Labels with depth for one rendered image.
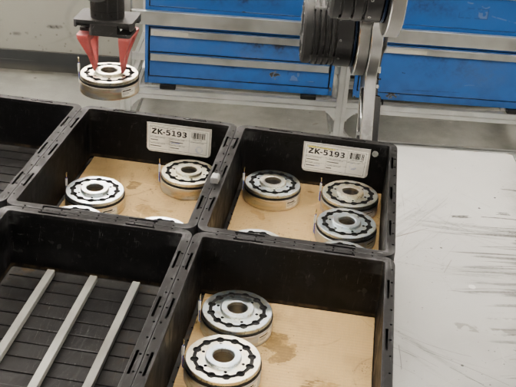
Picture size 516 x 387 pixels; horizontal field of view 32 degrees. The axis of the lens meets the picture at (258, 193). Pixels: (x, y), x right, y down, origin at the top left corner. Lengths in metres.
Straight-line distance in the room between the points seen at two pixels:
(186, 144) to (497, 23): 1.97
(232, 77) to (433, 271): 1.86
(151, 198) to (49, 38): 2.85
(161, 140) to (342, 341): 0.61
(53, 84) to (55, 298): 2.99
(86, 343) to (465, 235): 0.90
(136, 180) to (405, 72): 1.95
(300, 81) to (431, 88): 0.50
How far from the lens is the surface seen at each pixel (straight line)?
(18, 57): 4.49
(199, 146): 1.72
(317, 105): 3.49
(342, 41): 2.33
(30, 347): 1.29
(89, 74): 1.60
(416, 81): 3.50
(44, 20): 4.41
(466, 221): 1.95
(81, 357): 1.27
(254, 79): 3.46
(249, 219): 1.58
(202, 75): 3.46
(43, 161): 1.55
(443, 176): 2.11
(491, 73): 3.54
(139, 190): 1.66
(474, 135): 4.14
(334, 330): 1.34
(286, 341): 1.30
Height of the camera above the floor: 1.63
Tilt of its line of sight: 29 degrees down
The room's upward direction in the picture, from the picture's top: 5 degrees clockwise
